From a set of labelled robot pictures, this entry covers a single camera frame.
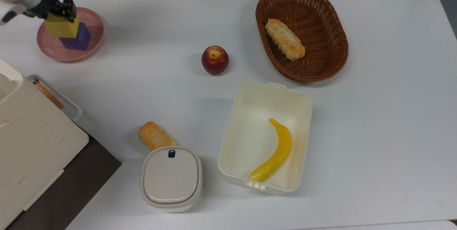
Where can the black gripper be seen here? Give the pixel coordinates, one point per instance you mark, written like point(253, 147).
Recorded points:
point(48, 8)

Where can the pink round plate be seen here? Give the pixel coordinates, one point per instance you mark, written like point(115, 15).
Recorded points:
point(93, 26)

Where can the red apple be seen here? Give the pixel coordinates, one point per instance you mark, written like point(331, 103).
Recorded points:
point(215, 60)

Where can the dark brown mat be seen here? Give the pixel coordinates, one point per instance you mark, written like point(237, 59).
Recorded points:
point(78, 183)

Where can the cream open plastic box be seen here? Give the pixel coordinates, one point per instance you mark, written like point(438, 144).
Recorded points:
point(250, 133)

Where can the long toasted bread roll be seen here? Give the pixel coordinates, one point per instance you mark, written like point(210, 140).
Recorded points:
point(284, 39)

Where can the white plastic appliance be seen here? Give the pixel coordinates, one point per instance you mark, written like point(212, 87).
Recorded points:
point(32, 140)

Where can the white lidded square container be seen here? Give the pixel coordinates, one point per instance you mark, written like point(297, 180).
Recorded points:
point(171, 178)

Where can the yellow foam cube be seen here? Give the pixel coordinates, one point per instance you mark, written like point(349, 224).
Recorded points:
point(62, 26)

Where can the short toasted bread roll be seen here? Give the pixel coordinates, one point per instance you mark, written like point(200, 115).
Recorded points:
point(154, 136)

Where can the brown wicker basket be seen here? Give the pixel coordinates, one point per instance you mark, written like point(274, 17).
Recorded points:
point(321, 15)

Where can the clear tray with brown sticks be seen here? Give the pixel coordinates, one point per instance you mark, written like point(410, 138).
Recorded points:
point(66, 103)

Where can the yellow banana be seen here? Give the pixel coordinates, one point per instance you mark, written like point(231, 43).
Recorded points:
point(280, 151)

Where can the purple foam cube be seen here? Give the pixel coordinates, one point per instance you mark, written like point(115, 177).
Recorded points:
point(78, 39)

